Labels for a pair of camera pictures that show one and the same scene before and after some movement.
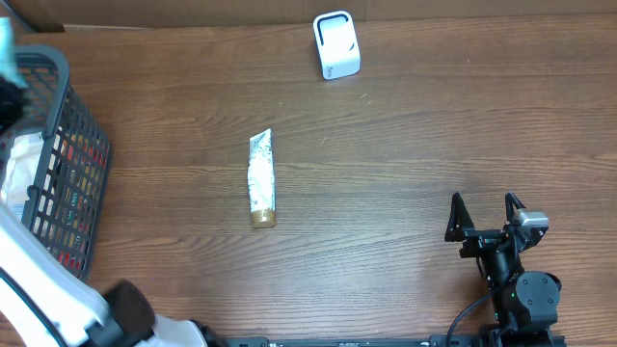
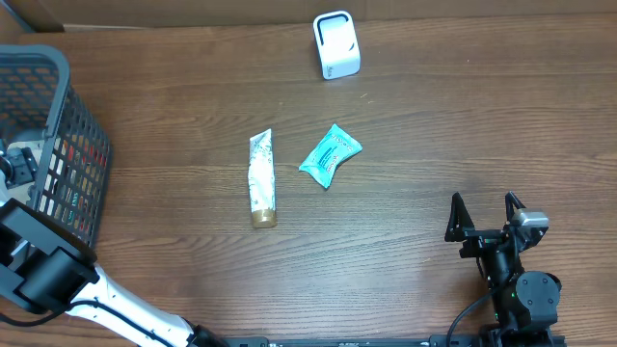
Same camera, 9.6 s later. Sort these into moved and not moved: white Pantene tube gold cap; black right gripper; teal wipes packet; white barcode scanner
Moved: teal wipes packet
Not moved: white barcode scanner; black right gripper; white Pantene tube gold cap
